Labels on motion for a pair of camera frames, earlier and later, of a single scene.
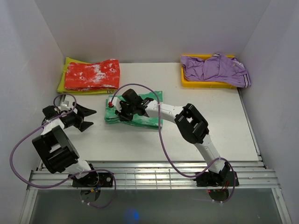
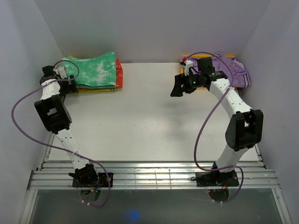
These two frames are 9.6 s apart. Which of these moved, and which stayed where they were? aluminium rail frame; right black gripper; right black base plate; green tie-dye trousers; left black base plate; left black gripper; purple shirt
Moved: right black gripper; green tie-dye trousers; left black gripper
Stayed: right black base plate; purple shirt; left black base plate; aluminium rail frame
